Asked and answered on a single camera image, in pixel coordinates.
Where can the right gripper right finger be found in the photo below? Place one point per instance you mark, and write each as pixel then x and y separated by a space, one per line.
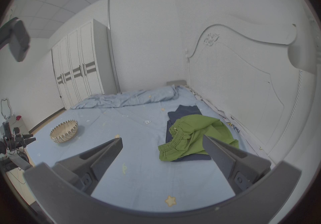
pixel 225 160

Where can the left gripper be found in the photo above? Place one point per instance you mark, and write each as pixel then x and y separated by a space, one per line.
pixel 18 142

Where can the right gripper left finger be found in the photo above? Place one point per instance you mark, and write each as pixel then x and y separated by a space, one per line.
pixel 100 160

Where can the green shorts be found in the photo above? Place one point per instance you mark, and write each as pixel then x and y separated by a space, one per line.
pixel 195 137

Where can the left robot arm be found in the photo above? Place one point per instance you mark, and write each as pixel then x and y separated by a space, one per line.
pixel 18 161

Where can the round woven basket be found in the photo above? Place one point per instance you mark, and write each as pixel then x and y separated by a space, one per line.
pixel 64 133

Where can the dark blue T-shirt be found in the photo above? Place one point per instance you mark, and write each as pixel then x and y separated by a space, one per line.
pixel 185 113

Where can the pale blue quilt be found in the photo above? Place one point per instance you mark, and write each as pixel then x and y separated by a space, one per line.
pixel 125 98

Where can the white wardrobe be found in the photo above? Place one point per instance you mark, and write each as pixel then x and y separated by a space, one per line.
pixel 75 67

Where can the grey bedside table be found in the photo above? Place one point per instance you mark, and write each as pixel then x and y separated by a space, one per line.
pixel 176 82

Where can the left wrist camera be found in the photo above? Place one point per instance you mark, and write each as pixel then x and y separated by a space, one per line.
pixel 16 131

